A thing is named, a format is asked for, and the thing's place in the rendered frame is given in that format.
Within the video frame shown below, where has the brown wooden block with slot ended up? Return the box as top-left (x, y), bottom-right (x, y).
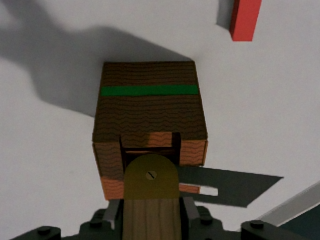
top-left (92, 61), bottom-right (208, 202)

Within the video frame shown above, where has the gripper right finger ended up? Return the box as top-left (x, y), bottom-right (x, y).
top-left (179, 197), bottom-right (311, 240)

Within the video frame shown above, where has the red flat bar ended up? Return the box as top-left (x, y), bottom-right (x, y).
top-left (229, 0), bottom-right (262, 42)

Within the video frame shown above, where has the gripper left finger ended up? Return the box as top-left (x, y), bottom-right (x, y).
top-left (10, 199), bottom-right (124, 240)

